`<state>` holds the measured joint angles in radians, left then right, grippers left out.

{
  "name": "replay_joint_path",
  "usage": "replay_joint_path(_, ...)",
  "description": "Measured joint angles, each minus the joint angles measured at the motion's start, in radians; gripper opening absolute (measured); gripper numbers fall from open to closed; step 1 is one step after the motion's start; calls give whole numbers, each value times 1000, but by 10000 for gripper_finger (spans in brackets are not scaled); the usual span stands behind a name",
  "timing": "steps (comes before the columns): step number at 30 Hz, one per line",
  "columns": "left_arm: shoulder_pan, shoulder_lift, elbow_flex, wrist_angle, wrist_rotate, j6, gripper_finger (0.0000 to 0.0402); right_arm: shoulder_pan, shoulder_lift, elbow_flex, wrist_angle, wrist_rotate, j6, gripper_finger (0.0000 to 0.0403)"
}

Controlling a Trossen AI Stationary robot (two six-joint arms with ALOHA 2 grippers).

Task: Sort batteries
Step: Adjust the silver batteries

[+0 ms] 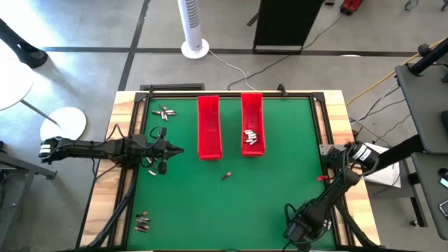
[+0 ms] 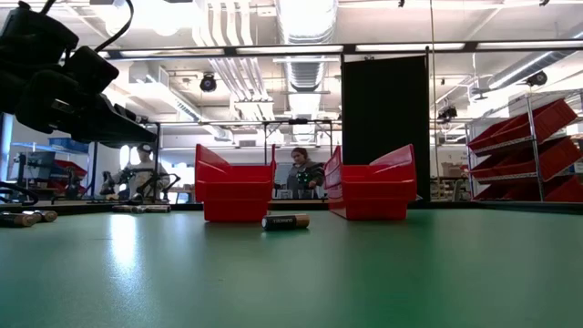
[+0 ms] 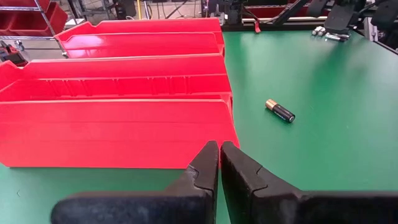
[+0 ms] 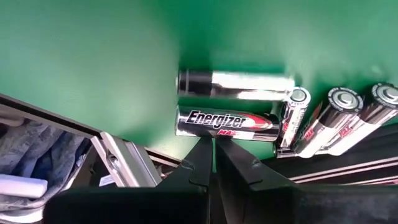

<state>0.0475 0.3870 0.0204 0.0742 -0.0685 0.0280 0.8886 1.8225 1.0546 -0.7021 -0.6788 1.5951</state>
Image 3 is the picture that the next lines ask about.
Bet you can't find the silver aluminium post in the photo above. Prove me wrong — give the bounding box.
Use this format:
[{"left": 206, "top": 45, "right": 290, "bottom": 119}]
[{"left": 363, "top": 15, "right": 377, "bottom": 40}]

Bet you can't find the green table mat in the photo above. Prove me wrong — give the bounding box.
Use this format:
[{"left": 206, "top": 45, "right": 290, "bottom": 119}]
[{"left": 0, "top": 29, "right": 398, "bottom": 224}]

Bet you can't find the metal wire shelf rack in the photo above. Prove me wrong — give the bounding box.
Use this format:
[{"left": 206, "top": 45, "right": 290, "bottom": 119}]
[{"left": 0, "top": 0, "right": 69, "bottom": 58}]

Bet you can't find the long red plastic bin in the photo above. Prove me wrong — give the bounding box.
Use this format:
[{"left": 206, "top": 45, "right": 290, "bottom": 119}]
[
  {"left": 0, "top": 52, "right": 241, "bottom": 170},
  {"left": 54, "top": 17, "right": 225, "bottom": 59}
]

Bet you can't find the red shelf bin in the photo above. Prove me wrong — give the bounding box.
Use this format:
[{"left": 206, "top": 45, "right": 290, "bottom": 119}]
[
  {"left": 0, "top": 0, "right": 51, "bottom": 12},
  {"left": 0, "top": 2, "right": 68, "bottom": 37}
]

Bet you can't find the red black tool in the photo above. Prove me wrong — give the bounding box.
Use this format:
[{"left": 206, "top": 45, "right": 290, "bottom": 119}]
[{"left": 0, "top": 40, "right": 28, "bottom": 68}]

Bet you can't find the black aluminium table frame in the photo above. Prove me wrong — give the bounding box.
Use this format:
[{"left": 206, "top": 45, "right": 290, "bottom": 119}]
[{"left": 222, "top": 0, "right": 398, "bottom": 57}]

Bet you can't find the copper black battery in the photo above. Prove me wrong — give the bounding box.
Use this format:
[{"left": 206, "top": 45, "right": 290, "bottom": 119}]
[{"left": 264, "top": 98, "right": 297, "bottom": 124}]

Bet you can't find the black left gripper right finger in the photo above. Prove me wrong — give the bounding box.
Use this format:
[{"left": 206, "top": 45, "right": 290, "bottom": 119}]
[{"left": 220, "top": 141, "right": 398, "bottom": 224}]

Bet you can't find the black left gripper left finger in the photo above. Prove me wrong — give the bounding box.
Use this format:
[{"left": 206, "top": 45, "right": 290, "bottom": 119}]
[{"left": 50, "top": 139, "right": 220, "bottom": 224}]

